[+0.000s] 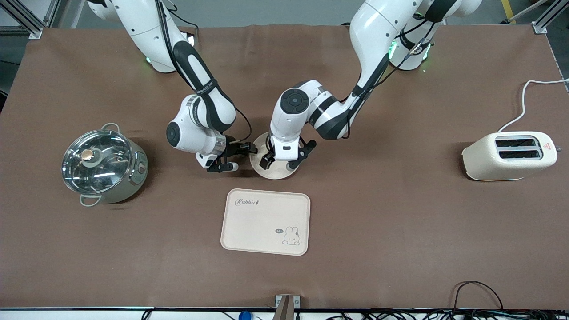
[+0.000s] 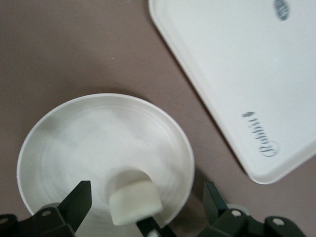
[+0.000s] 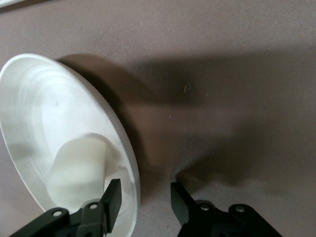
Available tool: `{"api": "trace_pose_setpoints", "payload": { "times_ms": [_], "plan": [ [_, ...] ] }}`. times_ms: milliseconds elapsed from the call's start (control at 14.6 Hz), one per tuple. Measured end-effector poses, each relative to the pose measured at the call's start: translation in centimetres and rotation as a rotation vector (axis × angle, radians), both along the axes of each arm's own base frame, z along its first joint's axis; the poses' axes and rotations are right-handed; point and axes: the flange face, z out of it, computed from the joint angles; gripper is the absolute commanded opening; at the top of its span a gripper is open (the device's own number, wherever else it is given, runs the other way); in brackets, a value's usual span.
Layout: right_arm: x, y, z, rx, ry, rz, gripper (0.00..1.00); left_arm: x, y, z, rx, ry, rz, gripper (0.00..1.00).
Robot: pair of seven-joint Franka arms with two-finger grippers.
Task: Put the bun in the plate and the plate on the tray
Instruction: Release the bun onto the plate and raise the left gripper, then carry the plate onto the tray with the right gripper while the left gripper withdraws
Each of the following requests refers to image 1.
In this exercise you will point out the glass pot lid with knob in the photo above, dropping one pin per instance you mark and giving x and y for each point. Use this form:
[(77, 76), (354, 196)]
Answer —
[(100, 162)]

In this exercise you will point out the metal table edge bracket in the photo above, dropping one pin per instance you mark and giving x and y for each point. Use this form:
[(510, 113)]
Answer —
[(286, 306)]

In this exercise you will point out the blue round object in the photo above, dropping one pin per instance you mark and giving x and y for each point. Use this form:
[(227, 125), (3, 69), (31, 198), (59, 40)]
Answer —
[(244, 316)]

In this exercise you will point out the white two-slot toaster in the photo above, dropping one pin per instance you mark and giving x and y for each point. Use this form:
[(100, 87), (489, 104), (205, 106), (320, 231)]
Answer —
[(498, 162)]

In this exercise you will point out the brown table cover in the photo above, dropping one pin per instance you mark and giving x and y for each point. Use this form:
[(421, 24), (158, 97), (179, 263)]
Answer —
[(400, 231)]

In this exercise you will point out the aluminium frame profile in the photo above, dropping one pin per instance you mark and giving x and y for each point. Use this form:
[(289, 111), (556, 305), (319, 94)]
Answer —
[(31, 18), (549, 18)]

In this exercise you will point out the steel electric pot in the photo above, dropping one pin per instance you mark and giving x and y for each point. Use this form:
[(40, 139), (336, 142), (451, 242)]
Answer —
[(129, 186)]

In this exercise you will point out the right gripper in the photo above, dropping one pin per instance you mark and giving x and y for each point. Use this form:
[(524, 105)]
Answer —
[(233, 147)]

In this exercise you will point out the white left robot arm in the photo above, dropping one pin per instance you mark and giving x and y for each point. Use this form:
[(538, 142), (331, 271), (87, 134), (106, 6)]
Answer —
[(378, 26)]

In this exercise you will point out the round cream plate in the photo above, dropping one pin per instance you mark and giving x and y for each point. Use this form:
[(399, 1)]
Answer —
[(278, 171)]

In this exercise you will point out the cream rabbit print tray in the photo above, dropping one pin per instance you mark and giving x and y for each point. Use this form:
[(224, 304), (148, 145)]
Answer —
[(262, 222)]

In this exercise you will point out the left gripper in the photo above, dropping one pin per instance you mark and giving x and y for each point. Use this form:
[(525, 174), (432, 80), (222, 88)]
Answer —
[(267, 161)]

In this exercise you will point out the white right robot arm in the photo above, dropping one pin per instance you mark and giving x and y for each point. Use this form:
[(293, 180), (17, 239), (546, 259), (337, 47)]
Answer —
[(146, 22)]

